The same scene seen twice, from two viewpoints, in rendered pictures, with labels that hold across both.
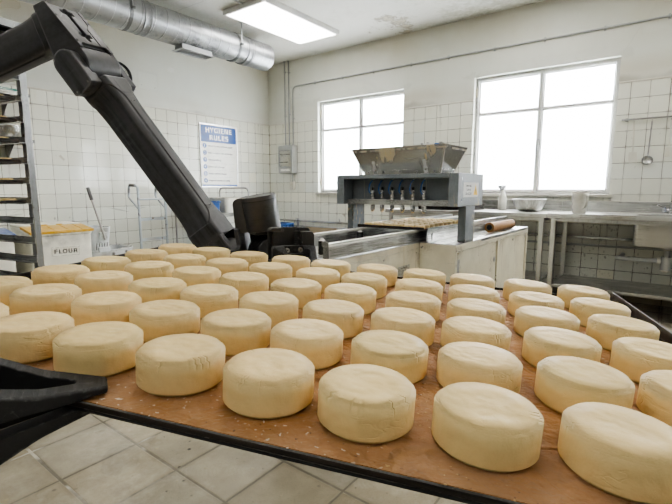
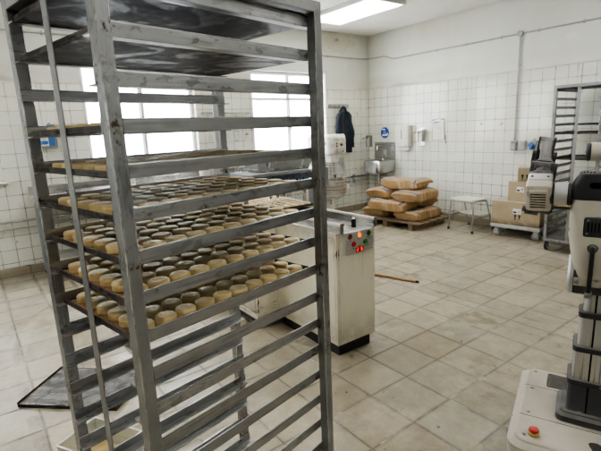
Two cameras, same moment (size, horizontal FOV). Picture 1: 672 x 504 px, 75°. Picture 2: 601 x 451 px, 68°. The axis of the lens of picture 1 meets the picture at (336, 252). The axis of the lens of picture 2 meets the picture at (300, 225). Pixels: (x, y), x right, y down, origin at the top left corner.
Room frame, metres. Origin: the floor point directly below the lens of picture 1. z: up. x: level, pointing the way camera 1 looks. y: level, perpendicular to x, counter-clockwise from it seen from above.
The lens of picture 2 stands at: (1.31, 2.87, 1.48)
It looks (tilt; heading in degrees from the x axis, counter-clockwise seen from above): 12 degrees down; 286
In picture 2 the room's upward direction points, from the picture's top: 2 degrees counter-clockwise
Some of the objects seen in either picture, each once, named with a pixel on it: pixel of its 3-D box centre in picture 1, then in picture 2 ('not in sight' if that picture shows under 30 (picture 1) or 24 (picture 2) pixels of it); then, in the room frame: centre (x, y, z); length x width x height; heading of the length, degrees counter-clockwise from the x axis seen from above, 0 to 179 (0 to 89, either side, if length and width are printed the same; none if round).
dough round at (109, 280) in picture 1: (104, 285); not in sight; (0.41, 0.22, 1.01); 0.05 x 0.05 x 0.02
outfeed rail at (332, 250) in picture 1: (439, 230); (288, 204); (2.42, -0.57, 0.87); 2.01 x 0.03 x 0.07; 142
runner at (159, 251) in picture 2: not in sight; (236, 231); (1.78, 1.85, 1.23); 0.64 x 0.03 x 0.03; 64
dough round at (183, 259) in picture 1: (184, 264); not in sight; (0.53, 0.19, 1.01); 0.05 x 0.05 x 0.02
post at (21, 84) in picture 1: (34, 218); (231, 268); (2.03, 1.39, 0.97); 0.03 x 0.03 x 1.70; 64
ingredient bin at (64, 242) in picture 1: (54, 262); not in sight; (4.28, 2.78, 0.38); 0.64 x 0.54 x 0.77; 50
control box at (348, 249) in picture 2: not in sight; (357, 241); (1.74, 0.14, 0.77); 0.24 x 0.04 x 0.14; 52
